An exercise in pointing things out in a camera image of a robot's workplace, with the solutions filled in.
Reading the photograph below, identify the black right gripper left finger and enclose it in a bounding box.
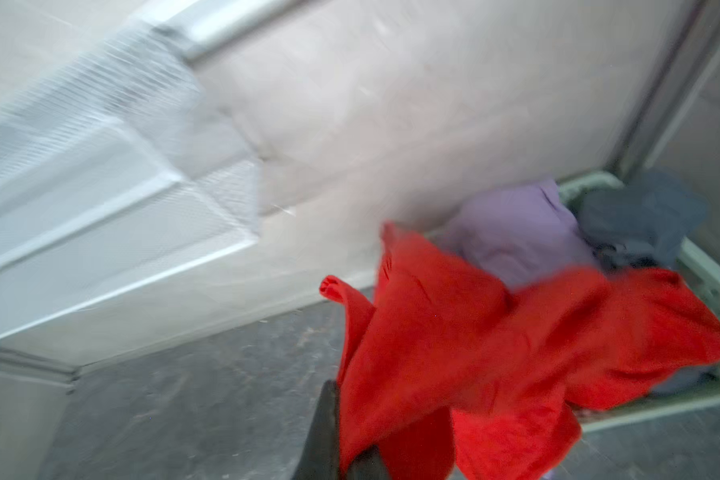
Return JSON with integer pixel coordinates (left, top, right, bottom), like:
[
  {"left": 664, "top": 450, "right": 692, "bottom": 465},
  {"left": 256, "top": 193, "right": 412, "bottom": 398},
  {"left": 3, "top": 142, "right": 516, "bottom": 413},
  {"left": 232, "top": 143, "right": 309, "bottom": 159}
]
[{"left": 292, "top": 380, "right": 340, "bottom": 480}]

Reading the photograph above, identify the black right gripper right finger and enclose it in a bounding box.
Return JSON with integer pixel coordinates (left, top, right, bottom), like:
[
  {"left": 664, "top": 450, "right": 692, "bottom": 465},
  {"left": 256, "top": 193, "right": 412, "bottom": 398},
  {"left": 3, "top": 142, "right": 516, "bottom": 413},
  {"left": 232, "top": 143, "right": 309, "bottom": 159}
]
[{"left": 346, "top": 446, "right": 390, "bottom": 480}]

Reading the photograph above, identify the red t shirt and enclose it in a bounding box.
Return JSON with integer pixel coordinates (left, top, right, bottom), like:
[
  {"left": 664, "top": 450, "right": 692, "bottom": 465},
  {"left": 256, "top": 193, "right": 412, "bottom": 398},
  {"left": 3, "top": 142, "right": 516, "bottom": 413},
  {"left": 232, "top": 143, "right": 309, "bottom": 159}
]
[{"left": 320, "top": 224, "right": 720, "bottom": 479}]

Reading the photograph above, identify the purple t shirt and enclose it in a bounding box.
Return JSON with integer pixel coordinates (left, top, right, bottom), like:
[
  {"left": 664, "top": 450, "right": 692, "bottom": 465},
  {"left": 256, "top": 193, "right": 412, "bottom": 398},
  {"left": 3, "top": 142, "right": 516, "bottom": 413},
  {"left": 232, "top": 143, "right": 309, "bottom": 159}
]
[{"left": 436, "top": 179, "right": 599, "bottom": 289}]

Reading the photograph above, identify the grey t shirt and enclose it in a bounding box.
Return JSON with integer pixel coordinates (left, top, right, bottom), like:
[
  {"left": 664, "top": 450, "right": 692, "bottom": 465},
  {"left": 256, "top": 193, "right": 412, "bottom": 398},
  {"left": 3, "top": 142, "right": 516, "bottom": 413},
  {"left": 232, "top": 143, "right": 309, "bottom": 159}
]
[{"left": 577, "top": 170, "right": 707, "bottom": 271}]

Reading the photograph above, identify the green plastic basket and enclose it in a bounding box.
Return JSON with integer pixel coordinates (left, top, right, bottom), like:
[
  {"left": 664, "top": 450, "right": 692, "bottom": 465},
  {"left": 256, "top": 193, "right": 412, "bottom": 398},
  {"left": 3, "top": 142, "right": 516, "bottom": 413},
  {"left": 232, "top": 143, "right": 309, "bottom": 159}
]
[{"left": 422, "top": 170, "right": 720, "bottom": 434}]

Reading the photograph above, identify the white wire mesh basket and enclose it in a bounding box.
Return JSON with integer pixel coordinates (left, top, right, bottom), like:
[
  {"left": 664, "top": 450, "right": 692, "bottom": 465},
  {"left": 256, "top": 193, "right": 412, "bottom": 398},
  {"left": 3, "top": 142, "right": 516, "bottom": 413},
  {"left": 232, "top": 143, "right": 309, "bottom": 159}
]
[{"left": 0, "top": 25, "right": 260, "bottom": 340}]

